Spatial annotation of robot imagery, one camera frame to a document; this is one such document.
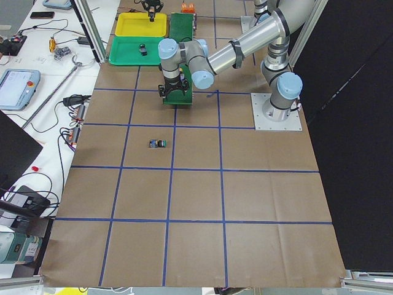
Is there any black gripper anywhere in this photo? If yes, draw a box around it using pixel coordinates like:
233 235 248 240
158 79 189 98
141 0 163 12

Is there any orange 4680 cylinder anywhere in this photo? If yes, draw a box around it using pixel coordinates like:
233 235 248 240
181 2 188 13
188 3 195 14

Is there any green push button switch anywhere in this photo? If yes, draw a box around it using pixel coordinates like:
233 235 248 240
139 44 147 56
149 139 167 149

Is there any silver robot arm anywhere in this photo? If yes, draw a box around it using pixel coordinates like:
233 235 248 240
158 0 315 122
134 0 269 24

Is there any green conveyor belt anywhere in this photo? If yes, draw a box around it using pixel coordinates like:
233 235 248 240
163 12 194 106

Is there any yellow plastic tray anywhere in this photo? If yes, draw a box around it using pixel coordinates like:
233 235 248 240
115 12 167 37

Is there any green plastic tray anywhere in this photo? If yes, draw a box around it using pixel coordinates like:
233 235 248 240
109 36 163 66

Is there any blue teach pendant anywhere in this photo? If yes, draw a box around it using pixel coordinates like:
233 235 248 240
1 69 41 111
42 0 72 10

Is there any long metal rod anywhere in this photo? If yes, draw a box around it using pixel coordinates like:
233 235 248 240
21 61 83 130

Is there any brass connector part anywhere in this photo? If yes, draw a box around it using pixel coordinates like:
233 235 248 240
49 37 56 53

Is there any black smartphone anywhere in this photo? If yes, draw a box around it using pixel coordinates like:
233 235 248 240
29 11 55 19

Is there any black monitor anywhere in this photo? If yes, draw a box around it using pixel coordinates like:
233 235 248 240
0 112 43 195

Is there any black power adapter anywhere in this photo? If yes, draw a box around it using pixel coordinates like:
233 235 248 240
8 186 50 217

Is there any aluminium frame post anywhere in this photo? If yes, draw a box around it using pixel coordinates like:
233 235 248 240
70 0 107 64

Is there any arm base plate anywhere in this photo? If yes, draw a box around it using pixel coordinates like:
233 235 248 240
238 16 260 42
251 93 303 132

